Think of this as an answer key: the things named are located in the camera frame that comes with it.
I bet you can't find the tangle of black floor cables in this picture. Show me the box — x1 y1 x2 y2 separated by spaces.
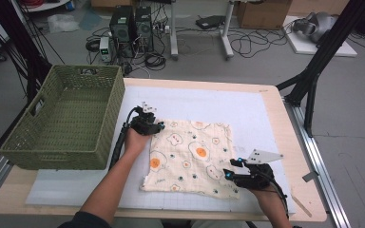
227 27 288 59

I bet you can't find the small grey clip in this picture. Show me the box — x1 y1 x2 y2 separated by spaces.
301 170 320 183

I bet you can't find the white grid mat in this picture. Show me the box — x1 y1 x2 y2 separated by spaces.
25 85 298 215

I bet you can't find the black metal stand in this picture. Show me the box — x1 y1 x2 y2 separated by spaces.
275 0 365 139
0 0 54 106

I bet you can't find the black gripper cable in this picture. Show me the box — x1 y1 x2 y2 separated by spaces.
108 106 141 171
256 170 290 220

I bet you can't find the coiled black cable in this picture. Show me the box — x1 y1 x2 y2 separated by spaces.
143 51 167 71

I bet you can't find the cream egg print cloth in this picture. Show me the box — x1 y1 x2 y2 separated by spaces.
140 119 240 200

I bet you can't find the white desk frame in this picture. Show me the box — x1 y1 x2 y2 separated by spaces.
169 0 236 61

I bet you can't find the grey headset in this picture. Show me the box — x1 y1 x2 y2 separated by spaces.
292 11 339 44

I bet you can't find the person's left hand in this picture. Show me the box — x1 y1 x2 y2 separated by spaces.
124 126 152 157

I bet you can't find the cardboard box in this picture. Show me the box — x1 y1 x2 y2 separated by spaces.
237 0 293 30

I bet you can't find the person's dark clothing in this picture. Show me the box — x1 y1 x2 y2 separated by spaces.
57 211 245 228

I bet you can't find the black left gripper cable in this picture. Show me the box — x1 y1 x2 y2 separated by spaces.
108 106 141 171

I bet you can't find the person's right hand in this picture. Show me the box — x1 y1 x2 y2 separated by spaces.
250 185 281 207

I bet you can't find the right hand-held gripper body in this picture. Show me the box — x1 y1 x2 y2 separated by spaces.
234 149 284 191

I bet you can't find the black laptop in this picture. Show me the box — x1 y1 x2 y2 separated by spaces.
195 14 226 30

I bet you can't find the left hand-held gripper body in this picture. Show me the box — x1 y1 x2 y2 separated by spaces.
128 102 160 137

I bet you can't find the white floor board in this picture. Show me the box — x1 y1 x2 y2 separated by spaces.
283 15 358 58

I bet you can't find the clear plastic bag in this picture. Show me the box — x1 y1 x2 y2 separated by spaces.
47 13 81 34

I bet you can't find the black computer tower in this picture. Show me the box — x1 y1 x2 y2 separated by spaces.
108 5 136 59
134 6 155 53

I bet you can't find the green woven basket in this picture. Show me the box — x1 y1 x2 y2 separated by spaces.
0 65 126 171

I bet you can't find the thin wooden stick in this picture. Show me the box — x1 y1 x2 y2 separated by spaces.
290 194 314 219

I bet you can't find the small white power unit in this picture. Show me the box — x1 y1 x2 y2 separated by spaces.
98 35 112 63

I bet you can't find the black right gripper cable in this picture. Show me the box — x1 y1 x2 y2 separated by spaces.
256 170 290 220

